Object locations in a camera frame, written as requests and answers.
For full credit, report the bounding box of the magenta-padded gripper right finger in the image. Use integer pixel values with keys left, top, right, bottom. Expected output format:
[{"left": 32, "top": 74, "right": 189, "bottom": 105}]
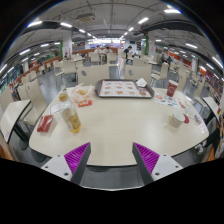
[{"left": 131, "top": 142, "right": 184, "bottom": 186}]

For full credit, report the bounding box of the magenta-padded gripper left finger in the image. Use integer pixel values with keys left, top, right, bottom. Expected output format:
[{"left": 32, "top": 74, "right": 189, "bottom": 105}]
[{"left": 40, "top": 142, "right": 92, "bottom": 186}]

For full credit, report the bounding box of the clear bottle with yellow drink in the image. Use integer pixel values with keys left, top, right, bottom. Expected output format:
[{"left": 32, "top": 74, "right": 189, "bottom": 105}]
[{"left": 58, "top": 91, "right": 83, "bottom": 134}]

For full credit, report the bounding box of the red tissue pack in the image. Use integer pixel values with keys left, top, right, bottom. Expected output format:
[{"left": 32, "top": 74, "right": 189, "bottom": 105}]
[{"left": 36, "top": 114, "right": 56, "bottom": 134}]

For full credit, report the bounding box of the white printed card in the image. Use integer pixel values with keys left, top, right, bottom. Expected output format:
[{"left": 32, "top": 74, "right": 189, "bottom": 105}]
[{"left": 49, "top": 102, "right": 64, "bottom": 116}]

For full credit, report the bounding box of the clear plastic bag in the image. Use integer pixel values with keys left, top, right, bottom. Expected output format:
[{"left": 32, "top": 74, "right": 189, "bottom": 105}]
[{"left": 184, "top": 105, "right": 198, "bottom": 121}]

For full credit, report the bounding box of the colourful sticker sheet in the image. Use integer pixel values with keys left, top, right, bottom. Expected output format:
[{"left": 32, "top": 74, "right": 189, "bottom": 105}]
[{"left": 154, "top": 92, "right": 181, "bottom": 109}]

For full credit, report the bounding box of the beige neighbouring table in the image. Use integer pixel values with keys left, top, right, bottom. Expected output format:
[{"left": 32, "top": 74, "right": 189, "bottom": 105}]
[
  {"left": 201, "top": 95, "right": 223, "bottom": 124},
  {"left": 0, "top": 99, "right": 32, "bottom": 143}
]

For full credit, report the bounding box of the dark brown serving tray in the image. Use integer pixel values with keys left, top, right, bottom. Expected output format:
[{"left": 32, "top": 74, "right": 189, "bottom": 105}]
[{"left": 94, "top": 79, "right": 155, "bottom": 100}]

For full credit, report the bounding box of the group of beige chairs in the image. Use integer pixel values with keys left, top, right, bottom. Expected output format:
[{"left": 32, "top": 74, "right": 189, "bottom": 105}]
[{"left": 0, "top": 49, "right": 224, "bottom": 128}]

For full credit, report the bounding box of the clear bag with food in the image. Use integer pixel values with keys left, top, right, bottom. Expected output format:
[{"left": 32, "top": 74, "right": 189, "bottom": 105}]
[{"left": 70, "top": 83, "right": 96, "bottom": 104}]

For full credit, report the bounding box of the red paper cup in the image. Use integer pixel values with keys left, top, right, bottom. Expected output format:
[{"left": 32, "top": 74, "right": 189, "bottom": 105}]
[{"left": 166, "top": 79, "right": 180, "bottom": 98}]

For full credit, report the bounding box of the white crumpled napkin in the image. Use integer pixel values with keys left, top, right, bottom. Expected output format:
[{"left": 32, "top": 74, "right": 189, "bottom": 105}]
[{"left": 134, "top": 77, "right": 148, "bottom": 88}]

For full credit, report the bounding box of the printed paper tray liner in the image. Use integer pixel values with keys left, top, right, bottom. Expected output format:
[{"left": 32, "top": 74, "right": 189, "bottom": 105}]
[{"left": 99, "top": 80, "right": 152, "bottom": 98}]

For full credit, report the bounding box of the ceiling air conditioner unit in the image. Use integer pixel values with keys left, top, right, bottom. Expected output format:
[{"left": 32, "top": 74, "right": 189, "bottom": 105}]
[{"left": 75, "top": 12, "right": 97, "bottom": 23}]

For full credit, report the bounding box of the group of ceiling lights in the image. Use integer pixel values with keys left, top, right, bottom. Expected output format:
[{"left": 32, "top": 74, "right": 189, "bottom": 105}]
[{"left": 0, "top": 8, "right": 224, "bottom": 74}]

